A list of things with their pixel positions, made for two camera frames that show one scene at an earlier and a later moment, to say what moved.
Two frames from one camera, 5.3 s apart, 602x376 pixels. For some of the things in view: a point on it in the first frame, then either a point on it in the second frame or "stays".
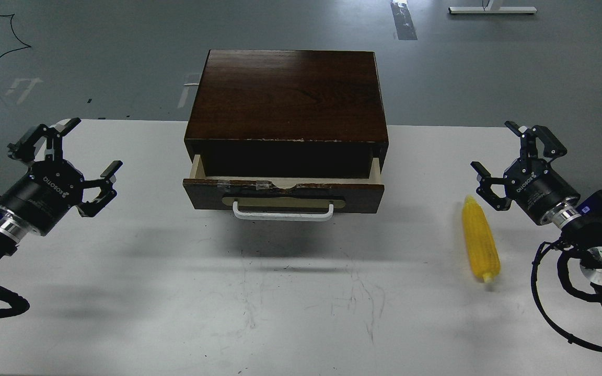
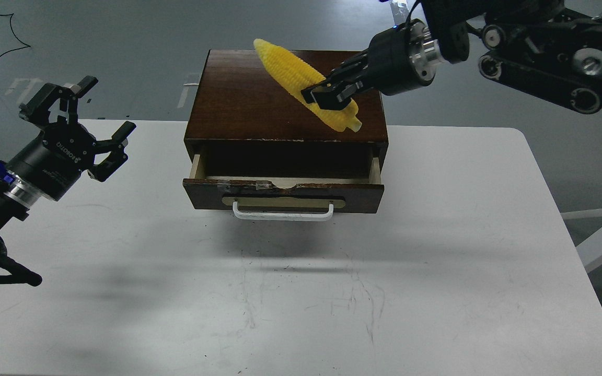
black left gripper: (53, 188) to (49, 165)
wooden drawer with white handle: (283, 199) stays
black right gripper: (532, 184) to (402, 58)
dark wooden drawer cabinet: (287, 114) stays
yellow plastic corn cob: (479, 241) to (296, 74)
